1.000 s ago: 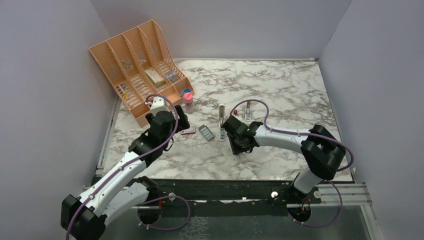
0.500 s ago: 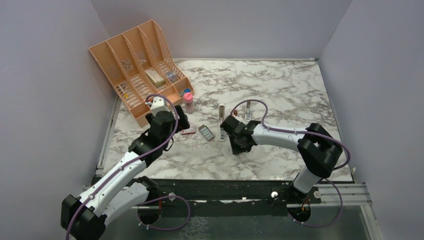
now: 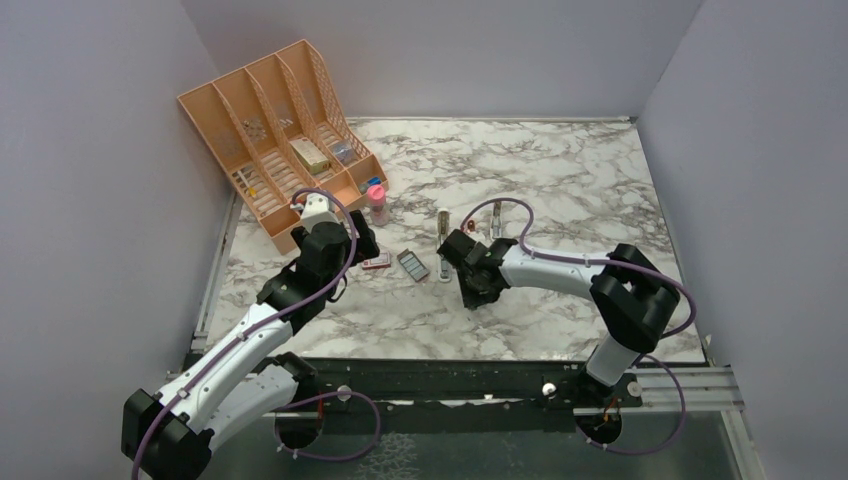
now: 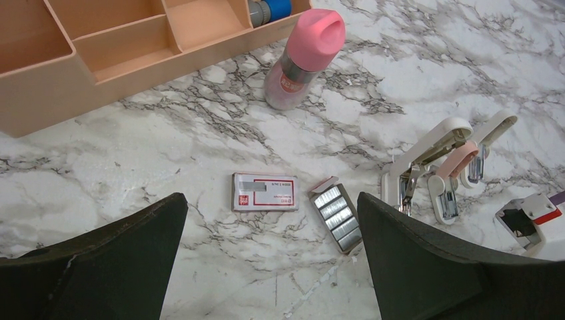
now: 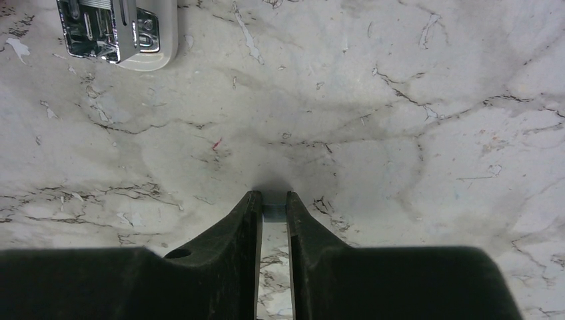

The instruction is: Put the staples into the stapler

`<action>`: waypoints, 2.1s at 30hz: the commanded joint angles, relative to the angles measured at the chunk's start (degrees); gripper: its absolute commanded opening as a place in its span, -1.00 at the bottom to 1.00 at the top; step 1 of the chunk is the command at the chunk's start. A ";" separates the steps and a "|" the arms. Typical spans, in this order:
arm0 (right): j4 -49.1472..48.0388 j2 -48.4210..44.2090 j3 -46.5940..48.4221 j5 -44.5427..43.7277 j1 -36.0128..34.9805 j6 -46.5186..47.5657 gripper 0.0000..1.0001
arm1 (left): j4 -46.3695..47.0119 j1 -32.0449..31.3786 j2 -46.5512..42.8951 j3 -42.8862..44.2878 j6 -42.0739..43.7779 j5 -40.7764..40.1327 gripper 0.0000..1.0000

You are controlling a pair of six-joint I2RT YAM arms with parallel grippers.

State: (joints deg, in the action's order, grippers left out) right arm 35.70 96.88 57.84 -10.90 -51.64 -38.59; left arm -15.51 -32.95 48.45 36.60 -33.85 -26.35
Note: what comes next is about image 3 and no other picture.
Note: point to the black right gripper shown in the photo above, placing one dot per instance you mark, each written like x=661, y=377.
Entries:
x=472, y=299

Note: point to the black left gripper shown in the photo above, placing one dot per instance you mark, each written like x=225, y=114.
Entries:
x=365, y=245

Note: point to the red staple box sleeve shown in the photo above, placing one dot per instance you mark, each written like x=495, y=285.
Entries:
x=379, y=262

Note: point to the staple box tray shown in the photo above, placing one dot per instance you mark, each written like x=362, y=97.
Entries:
x=413, y=266

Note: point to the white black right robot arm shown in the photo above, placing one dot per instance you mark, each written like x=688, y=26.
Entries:
x=634, y=299

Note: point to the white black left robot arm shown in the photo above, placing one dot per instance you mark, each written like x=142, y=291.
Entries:
x=174, y=432

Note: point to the pink cap glue bottle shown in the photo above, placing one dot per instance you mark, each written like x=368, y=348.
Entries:
x=377, y=200

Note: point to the clear bag of clips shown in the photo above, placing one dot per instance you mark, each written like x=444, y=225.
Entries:
x=344, y=152

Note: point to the yellow green box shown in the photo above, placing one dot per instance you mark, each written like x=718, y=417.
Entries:
x=310, y=156

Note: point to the peach plastic desk organizer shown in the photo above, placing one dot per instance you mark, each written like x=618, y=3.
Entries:
x=247, y=118

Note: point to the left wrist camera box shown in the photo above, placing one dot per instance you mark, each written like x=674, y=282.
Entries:
x=313, y=209

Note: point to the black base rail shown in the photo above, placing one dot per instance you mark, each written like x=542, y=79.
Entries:
x=350, y=396

